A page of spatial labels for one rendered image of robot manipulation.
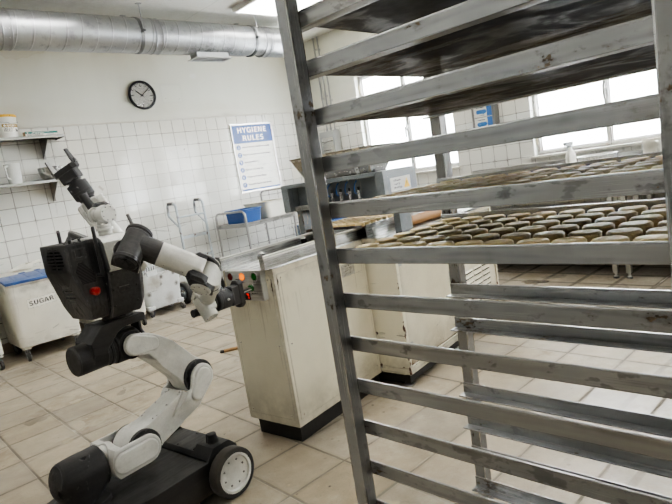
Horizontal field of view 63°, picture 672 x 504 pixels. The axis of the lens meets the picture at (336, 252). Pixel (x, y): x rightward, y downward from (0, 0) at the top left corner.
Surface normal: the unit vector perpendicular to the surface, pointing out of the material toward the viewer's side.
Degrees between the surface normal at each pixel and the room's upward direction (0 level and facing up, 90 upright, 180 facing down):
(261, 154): 90
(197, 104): 90
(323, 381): 90
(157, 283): 95
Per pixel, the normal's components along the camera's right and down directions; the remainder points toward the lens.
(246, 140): 0.68, 0.00
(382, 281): -0.61, 0.21
